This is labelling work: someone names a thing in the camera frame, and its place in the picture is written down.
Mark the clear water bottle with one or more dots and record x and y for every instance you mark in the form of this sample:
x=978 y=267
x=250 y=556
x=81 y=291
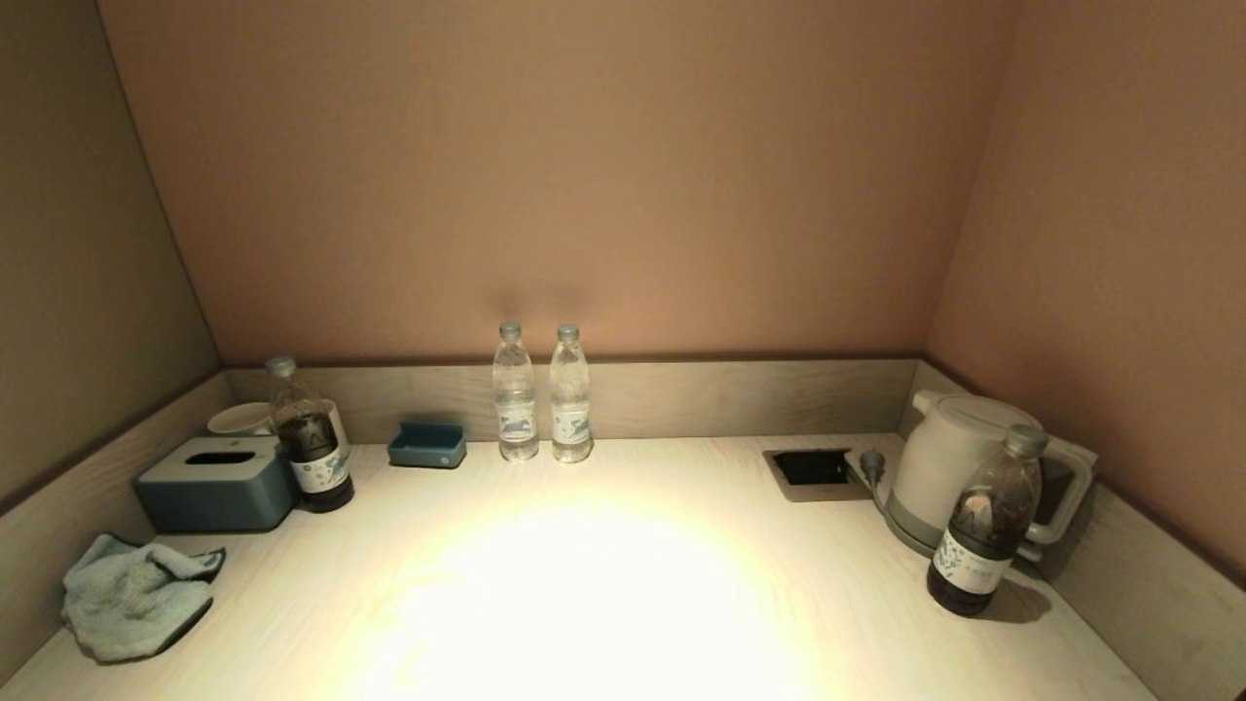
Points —
x=570 y=409
x=515 y=409

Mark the wooden side rim panel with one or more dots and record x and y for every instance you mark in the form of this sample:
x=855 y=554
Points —
x=78 y=497
x=1149 y=604

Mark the long wooden backsplash panel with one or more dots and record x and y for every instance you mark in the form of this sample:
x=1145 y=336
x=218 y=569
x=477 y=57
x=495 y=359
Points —
x=681 y=399

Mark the blue-grey tissue box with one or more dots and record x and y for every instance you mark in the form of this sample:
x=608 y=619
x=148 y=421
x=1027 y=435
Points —
x=214 y=492

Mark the grey kettle base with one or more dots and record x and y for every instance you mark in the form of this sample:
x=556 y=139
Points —
x=905 y=531

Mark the light blue microfiber cloth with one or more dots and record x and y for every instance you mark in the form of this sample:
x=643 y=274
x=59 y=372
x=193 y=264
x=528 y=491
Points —
x=127 y=594

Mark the small blue rectangular tray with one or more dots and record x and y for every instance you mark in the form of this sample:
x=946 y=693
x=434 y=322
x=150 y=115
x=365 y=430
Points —
x=426 y=450

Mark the grey kettle power plug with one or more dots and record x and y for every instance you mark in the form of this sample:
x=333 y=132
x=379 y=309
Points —
x=872 y=462

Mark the white electric kettle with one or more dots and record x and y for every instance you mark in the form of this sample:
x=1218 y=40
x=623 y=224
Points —
x=944 y=458

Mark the recessed table socket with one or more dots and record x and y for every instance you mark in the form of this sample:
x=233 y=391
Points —
x=813 y=469

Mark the white ceramic cup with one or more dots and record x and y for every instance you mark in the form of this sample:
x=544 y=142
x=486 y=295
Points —
x=238 y=421

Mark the dark drink plastic bottle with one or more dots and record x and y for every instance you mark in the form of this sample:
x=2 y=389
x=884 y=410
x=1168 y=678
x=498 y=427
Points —
x=311 y=458
x=983 y=545

